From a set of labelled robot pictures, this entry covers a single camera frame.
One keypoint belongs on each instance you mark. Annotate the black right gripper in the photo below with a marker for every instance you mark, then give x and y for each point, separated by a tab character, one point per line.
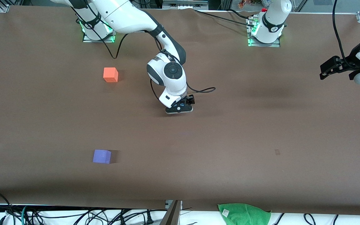
188	100

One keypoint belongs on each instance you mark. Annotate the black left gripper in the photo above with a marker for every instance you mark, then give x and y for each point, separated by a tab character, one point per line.
347	63

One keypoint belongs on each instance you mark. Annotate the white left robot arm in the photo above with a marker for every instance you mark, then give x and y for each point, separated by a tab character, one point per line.
272	18

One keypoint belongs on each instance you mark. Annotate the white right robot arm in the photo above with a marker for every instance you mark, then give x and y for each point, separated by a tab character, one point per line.
127	15

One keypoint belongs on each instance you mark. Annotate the orange foam block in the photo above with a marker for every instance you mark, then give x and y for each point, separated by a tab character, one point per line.
110	75

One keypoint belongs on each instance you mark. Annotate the purple foam block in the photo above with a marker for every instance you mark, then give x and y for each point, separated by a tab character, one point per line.
101	156

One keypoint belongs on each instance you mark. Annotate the grey metal device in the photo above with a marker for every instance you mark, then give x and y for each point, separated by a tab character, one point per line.
184	3

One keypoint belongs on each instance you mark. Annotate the colourful small object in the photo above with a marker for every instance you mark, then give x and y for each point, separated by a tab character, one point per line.
245	3

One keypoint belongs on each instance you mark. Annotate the black power plug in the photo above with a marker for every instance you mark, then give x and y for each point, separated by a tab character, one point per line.
150	218

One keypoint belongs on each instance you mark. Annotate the green cloth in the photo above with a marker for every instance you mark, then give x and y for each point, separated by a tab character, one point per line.
244	215

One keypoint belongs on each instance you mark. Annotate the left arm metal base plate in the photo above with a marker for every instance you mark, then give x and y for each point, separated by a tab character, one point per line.
262	44

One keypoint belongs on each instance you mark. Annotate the aluminium profile post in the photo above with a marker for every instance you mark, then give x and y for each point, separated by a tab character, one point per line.
171	215

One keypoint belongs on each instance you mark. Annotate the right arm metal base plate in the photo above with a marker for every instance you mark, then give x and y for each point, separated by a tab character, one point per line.
87	39

